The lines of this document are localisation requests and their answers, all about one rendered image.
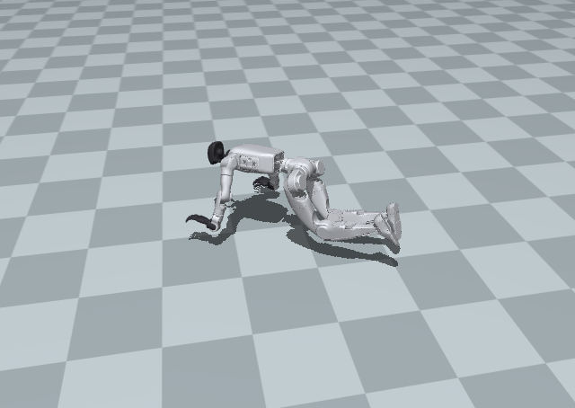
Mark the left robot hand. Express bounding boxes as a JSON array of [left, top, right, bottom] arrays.
[[186, 214, 216, 230]]

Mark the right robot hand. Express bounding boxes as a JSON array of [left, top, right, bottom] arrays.
[[253, 176, 274, 190]]

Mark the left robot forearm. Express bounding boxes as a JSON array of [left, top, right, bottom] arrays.
[[209, 190, 227, 232]]

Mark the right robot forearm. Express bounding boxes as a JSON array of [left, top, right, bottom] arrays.
[[269, 173, 279, 191]]

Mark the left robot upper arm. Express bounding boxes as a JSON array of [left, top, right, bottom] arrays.
[[220, 154, 238, 202]]

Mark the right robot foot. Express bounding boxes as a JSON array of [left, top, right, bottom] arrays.
[[386, 202, 402, 240]]

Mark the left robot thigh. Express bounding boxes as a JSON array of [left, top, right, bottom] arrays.
[[283, 169, 333, 235]]

